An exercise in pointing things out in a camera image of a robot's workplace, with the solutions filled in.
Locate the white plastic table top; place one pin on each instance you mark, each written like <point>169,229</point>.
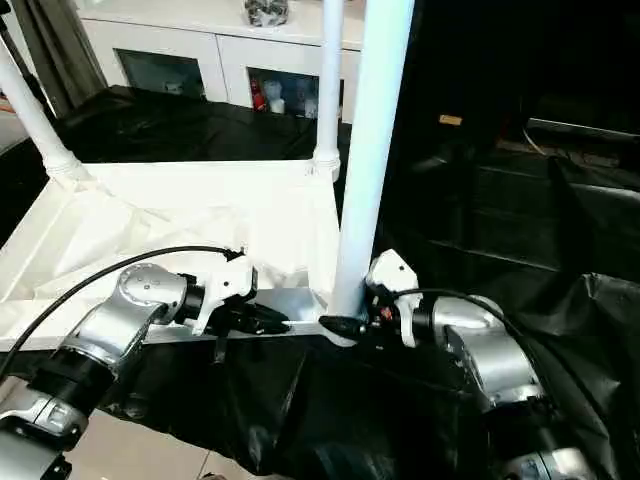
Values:
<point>150,200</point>

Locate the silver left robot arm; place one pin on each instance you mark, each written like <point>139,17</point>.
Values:
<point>120,310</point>

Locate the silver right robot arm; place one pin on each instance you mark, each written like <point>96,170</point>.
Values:
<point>495,355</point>

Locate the dark rounded object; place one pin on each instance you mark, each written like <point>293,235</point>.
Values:
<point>214,475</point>

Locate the black mat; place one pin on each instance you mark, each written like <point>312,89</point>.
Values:
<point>200,125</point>

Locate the white cabinet with glass doors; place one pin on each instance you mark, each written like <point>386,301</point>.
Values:
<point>215,45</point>

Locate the dark long metal bar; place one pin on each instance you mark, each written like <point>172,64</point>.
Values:
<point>585,129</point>

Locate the dark grey curtain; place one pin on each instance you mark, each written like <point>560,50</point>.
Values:
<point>60,50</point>

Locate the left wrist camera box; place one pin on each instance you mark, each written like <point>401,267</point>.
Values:
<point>227,285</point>

